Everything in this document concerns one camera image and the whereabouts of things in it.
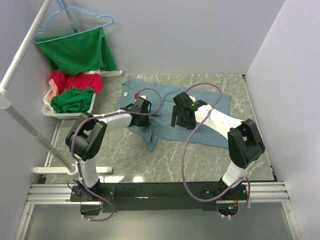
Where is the light blue wire hanger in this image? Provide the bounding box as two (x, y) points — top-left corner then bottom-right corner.
(32, 0), (114, 45)

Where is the red t shirt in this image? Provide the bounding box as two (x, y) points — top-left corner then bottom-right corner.
(49, 71), (102, 95)

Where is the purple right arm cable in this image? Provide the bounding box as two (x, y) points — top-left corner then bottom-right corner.
(181, 82), (251, 219)

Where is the pink garment in basket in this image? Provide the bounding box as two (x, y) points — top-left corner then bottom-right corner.
(48, 78), (60, 100)

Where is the white clothes rack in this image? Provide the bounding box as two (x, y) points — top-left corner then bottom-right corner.
(0, 0), (123, 176)

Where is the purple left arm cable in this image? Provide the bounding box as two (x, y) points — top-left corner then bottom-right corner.
(71, 87), (164, 223)

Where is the grey-blue polo shirt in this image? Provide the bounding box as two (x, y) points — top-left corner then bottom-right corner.
(115, 76), (231, 151)

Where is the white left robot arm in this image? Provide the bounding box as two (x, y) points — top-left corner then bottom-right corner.
(65, 96), (152, 201)

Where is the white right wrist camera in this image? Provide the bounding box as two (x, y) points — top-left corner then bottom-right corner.
(189, 95), (196, 102)

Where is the hanging green t shirt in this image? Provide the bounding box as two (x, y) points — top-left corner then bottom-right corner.
(34, 27), (117, 76)

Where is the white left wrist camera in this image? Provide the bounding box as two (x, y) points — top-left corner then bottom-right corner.
(134, 92), (147, 100)

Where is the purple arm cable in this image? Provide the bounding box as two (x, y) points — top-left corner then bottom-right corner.
(181, 82), (251, 219)
(71, 87), (164, 223)

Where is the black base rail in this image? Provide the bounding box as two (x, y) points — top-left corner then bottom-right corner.
(24, 181), (291, 217)

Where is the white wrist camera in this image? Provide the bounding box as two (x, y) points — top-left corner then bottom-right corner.
(189, 95), (196, 102)
(134, 92), (147, 100)

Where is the white plastic laundry basket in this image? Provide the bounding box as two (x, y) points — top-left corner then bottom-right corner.
(42, 89), (96, 120)

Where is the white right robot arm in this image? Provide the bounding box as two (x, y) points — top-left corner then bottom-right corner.
(171, 91), (266, 200)

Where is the crumpled green t shirt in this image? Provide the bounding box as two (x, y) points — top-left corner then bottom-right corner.
(50, 86), (95, 114)

